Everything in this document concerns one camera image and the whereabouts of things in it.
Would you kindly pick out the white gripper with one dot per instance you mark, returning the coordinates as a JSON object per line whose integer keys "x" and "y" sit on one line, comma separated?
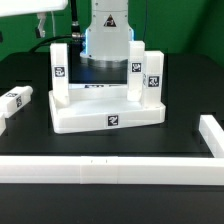
{"x": 20, "y": 7}

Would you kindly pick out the white desk top tray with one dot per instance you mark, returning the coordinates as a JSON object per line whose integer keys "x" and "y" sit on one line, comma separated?
{"x": 102, "y": 108}

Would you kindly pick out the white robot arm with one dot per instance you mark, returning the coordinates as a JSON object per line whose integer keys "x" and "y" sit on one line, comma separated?
{"x": 106, "y": 40}

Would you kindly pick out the white front obstacle rail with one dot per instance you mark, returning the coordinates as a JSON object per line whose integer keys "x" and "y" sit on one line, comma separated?
{"x": 111, "y": 170}

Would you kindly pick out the white obstacle rail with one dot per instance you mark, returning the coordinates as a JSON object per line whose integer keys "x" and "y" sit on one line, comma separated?
{"x": 111, "y": 170}
{"x": 212, "y": 134}

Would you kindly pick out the white right obstacle rail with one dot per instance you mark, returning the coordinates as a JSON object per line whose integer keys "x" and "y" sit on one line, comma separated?
{"x": 212, "y": 134}

